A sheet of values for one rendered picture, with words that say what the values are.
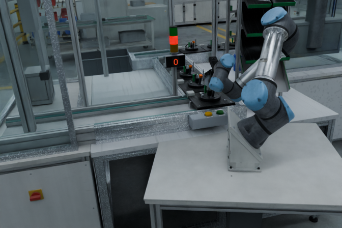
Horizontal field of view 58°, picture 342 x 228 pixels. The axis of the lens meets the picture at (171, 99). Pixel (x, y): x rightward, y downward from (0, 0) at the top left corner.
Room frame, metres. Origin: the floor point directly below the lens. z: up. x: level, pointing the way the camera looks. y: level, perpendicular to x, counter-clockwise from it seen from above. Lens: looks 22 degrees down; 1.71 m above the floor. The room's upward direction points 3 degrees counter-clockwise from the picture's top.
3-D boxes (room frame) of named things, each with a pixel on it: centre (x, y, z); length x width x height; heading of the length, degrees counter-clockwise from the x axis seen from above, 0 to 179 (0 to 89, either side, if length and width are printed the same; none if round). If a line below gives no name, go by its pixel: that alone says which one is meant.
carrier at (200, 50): (3.17, -0.24, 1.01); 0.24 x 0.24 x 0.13; 12
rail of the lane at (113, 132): (1.60, -0.01, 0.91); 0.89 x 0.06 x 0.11; 102
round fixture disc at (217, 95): (1.81, -0.25, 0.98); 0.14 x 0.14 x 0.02
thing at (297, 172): (1.31, -0.36, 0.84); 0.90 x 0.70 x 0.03; 83
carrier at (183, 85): (2.06, -0.19, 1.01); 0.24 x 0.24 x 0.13; 12
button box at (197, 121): (1.58, -0.21, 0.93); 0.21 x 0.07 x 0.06; 102
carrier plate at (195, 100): (1.81, -0.25, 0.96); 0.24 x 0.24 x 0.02; 12
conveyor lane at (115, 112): (1.77, 0.05, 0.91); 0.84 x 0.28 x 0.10; 102
